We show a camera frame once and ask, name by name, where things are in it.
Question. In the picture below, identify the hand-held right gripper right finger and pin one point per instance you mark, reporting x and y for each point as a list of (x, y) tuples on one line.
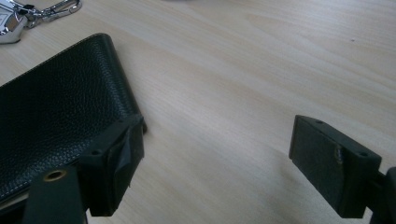
[(323, 165)]

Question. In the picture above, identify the black leather wallet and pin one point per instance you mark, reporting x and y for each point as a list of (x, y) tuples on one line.
[(62, 109)]

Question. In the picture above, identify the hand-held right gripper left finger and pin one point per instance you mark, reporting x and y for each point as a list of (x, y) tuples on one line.
[(121, 174)]

